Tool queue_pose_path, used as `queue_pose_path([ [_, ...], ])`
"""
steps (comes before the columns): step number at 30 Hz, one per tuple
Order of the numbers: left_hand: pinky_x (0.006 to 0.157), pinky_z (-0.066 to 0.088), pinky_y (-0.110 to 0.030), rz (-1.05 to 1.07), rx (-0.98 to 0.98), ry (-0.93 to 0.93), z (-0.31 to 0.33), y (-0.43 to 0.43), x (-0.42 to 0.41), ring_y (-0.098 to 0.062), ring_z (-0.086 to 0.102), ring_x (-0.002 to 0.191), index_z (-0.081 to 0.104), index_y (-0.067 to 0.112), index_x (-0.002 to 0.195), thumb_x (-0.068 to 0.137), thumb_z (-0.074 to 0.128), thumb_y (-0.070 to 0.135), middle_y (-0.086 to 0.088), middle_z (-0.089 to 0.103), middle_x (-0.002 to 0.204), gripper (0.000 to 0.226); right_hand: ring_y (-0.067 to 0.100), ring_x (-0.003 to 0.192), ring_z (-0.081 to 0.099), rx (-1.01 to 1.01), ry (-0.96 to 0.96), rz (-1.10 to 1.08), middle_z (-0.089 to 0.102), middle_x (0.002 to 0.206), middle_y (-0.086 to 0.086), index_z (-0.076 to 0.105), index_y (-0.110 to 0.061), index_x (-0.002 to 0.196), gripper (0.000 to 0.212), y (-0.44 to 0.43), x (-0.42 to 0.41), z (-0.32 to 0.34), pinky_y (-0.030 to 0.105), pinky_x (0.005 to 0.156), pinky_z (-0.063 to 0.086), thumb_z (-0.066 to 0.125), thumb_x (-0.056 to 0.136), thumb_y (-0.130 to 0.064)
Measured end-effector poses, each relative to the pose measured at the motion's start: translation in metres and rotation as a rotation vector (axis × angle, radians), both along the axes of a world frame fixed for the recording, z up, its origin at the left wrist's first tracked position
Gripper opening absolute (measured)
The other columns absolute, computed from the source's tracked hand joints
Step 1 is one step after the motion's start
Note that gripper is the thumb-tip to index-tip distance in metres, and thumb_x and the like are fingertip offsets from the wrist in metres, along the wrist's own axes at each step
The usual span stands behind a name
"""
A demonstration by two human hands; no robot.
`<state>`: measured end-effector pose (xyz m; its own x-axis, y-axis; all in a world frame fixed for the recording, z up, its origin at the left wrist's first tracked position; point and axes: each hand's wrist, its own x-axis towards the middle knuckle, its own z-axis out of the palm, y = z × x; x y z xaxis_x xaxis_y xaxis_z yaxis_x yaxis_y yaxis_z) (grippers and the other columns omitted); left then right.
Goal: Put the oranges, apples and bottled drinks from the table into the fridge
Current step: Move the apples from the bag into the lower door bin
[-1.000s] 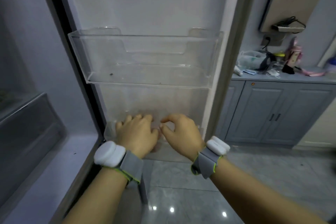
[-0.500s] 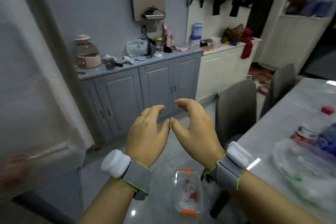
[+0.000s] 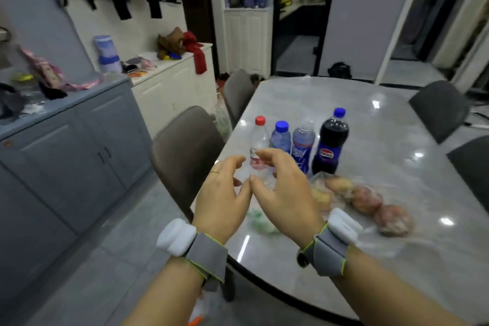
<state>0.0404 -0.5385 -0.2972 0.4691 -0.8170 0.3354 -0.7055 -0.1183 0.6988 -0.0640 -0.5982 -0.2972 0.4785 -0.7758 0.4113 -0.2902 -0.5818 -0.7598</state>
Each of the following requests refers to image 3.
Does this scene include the person's right hand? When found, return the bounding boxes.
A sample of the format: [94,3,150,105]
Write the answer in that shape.
[249,148,325,249]

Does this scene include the person's left hand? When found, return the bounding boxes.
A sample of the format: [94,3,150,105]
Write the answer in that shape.
[191,155,253,245]

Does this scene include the person's left forearm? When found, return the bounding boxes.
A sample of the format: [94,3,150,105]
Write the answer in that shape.
[121,256,207,326]

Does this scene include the person's right forearm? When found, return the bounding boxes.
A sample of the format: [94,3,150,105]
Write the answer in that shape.
[332,245,472,326]

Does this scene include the clear bag with green contents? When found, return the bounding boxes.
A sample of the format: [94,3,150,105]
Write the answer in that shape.
[239,167,281,235]

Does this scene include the red-capped clear water bottle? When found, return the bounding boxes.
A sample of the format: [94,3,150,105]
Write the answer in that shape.
[249,116,270,170]

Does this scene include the small blue-capped water bottle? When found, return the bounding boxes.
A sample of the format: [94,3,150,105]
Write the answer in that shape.
[269,120,292,155]

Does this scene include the blue-labelled water bottle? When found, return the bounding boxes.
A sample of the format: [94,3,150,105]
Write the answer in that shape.
[291,119,316,175]

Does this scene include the red-yellow apple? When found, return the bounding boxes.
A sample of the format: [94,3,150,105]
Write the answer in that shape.
[374,204,414,238]
[325,176,355,197]
[311,187,334,212]
[351,186,384,216]

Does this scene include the translucent plastic bag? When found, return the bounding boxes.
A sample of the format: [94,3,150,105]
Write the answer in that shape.
[213,93,234,144]

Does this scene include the brown dining chair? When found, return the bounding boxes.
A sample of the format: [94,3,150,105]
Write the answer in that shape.
[150,105,236,303]
[222,69,261,128]

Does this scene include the white wrist tracker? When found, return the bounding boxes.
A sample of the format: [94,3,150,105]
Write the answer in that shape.
[156,218,198,258]
[327,207,364,245]

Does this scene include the dark cola bottle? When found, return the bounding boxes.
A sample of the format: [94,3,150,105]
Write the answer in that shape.
[311,107,350,176]

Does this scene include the clear plastic bag of apples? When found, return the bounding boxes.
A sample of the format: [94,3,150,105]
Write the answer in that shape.
[308,171,425,252]

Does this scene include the white sideboard cabinet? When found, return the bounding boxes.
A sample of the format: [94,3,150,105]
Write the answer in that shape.
[131,43,219,140]

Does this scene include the black bag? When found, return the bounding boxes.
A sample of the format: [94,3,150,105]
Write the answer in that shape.
[327,61,353,80]

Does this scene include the white tall cabinet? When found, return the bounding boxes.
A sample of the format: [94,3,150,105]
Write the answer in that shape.
[223,7,274,79]

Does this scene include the red cloth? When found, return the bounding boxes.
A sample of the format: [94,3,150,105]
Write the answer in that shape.
[182,31,208,75]

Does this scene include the brown plush toy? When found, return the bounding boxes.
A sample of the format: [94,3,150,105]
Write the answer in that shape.
[157,26,186,61]

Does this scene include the grey sideboard cabinet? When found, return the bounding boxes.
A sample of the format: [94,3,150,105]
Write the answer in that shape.
[0,73,154,301]

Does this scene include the blue and white jar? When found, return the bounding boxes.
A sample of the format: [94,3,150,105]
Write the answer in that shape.
[93,35,124,74]

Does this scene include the dark grey dining chair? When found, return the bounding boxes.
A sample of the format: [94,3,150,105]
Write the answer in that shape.
[446,135,489,214]
[407,80,471,145]

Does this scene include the white door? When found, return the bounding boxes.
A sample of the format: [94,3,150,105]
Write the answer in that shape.
[318,0,433,84]

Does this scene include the pink patterned cloth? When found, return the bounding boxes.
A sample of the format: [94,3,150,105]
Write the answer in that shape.
[18,46,103,92]

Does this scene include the clear jar with yellow lid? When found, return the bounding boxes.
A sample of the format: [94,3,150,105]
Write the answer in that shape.
[11,72,43,104]

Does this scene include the grey wrist strap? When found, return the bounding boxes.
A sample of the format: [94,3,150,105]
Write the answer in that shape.
[297,223,350,278]
[185,232,229,285]

